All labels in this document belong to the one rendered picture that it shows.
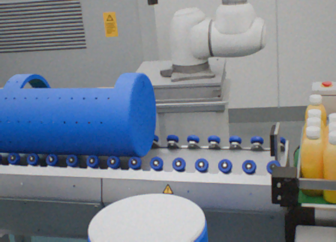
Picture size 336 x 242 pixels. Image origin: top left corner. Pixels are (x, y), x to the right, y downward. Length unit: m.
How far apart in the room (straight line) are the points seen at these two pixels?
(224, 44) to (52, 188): 0.86
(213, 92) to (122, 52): 1.19
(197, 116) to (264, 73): 2.36
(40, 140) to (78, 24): 1.54
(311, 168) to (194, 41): 0.82
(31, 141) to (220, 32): 0.84
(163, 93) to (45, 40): 1.34
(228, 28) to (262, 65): 2.38
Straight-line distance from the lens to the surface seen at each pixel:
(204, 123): 2.26
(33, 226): 2.15
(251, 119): 4.67
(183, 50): 2.24
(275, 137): 1.74
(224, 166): 1.74
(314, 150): 1.63
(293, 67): 4.57
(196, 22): 2.23
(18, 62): 3.53
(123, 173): 1.84
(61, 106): 1.82
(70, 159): 1.91
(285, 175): 1.59
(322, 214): 1.65
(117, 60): 3.33
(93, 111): 1.77
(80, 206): 1.95
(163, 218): 1.34
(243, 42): 2.19
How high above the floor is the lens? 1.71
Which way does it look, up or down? 20 degrees down
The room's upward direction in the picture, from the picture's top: 5 degrees counter-clockwise
